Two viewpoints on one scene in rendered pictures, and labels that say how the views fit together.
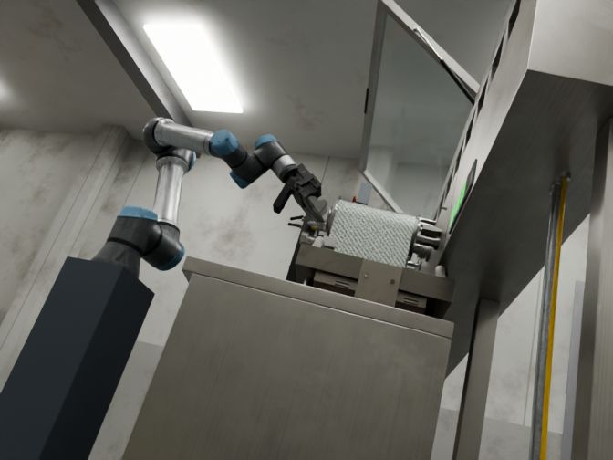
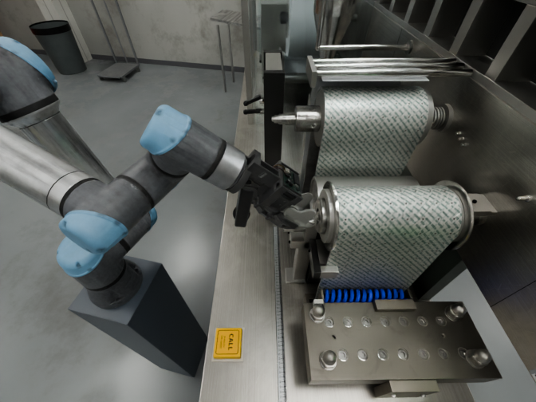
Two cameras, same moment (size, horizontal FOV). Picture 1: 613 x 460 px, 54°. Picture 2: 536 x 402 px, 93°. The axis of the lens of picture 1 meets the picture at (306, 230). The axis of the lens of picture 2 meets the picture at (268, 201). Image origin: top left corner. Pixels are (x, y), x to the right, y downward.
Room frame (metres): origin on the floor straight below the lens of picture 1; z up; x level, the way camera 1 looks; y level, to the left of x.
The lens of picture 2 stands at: (1.35, 0.10, 1.67)
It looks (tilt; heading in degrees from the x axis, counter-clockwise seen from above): 47 degrees down; 351
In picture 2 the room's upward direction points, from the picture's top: straight up
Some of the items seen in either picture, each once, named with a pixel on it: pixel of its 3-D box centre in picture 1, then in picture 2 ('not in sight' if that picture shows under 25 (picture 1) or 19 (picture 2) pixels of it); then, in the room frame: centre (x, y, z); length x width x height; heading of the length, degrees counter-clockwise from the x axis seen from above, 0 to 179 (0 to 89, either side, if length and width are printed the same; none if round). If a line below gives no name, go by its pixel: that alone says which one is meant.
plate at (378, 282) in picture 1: (378, 284); (404, 390); (1.38, -0.21, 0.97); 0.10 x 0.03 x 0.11; 82
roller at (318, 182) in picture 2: not in sight; (360, 199); (1.77, -0.21, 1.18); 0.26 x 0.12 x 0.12; 82
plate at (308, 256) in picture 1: (372, 283); (389, 340); (1.47, -0.21, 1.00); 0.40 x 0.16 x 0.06; 82
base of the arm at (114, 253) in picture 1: (119, 260); (110, 277); (1.77, 0.52, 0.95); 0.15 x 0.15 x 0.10
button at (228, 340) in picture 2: not in sight; (228, 343); (1.55, 0.18, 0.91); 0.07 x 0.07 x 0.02; 82
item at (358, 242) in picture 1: (364, 259); (373, 271); (1.60, -0.19, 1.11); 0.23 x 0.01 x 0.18; 82
